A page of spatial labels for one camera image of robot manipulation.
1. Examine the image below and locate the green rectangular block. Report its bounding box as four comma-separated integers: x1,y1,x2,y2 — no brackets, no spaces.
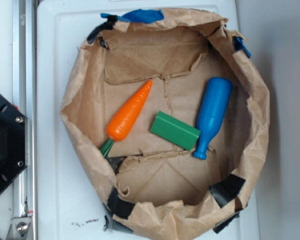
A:
150,111,201,151

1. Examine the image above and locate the brown paper bag tray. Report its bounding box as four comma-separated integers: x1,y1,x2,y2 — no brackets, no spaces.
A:
60,8,270,240

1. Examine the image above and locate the orange toy carrot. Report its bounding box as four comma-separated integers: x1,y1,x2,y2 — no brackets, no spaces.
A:
99,80,153,159

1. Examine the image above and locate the blue toy bottle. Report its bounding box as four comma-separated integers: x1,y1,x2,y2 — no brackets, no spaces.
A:
193,77,233,160

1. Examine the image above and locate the white plastic tray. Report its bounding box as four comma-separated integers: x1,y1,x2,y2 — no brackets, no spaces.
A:
35,0,261,240

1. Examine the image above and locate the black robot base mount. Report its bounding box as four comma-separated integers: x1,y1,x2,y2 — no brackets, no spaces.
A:
0,94,27,195

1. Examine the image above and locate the aluminium frame rail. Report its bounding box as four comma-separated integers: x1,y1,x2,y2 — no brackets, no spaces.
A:
7,0,40,240

